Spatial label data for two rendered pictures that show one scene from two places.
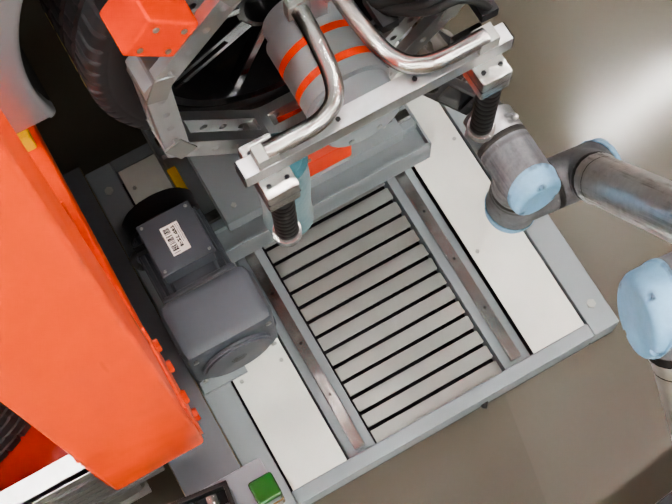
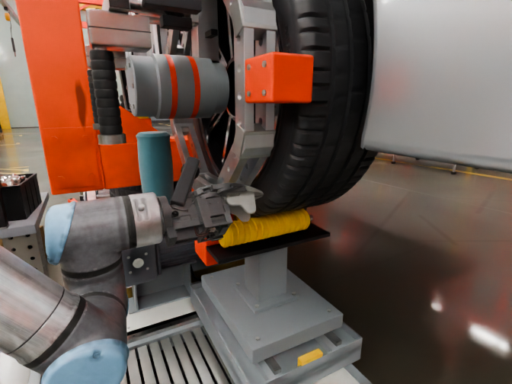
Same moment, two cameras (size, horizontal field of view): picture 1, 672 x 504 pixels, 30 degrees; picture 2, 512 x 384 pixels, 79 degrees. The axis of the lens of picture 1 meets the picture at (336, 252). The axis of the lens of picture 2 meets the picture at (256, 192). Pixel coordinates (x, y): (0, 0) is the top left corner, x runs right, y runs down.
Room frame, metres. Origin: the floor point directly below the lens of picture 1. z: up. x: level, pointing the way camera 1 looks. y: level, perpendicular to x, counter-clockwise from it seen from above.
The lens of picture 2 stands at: (1.01, -0.79, 0.81)
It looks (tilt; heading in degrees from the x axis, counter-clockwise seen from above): 16 degrees down; 88
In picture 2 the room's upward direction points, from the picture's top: straight up
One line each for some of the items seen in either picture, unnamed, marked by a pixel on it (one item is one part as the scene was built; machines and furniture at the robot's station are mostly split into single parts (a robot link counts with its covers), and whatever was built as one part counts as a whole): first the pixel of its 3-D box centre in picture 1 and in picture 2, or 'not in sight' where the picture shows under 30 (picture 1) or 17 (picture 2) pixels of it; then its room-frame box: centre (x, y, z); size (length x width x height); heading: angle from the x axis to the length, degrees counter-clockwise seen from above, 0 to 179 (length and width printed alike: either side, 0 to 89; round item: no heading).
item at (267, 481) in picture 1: (265, 490); not in sight; (0.28, 0.13, 0.64); 0.04 x 0.04 x 0.04; 26
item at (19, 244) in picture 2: not in sight; (29, 265); (0.18, 0.34, 0.21); 0.10 x 0.10 x 0.42; 26
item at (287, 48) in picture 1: (330, 67); (177, 88); (0.86, -0.01, 0.85); 0.21 x 0.14 x 0.14; 26
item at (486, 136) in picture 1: (485, 108); (107, 96); (0.79, -0.24, 0.83); 0.04 x 0.04 x 0.16
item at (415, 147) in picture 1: (283, 136); (264, 317); (1.08, 0.09, 0.13); 0.50 x 0.36 x 0.10; 116
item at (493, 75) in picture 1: (480, 61); (119, 31); (0.82, -0.22, 0.93); 0.09 x 0.05 x 0.05; 26
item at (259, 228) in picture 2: not in sight; (265, 226); (1.07, -0.05, 0.51); 0.29 x 0.06 x 0.06; 26
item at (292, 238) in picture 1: (284, 215); (98, 98); (0.64, 0.07, 0.83); 0.04 x 0.04 x 0.16
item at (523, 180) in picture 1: (520, 171); (91, 229); (0.77, -0.31, 0.62); 0.12 x 0.09 x 0.10; 26
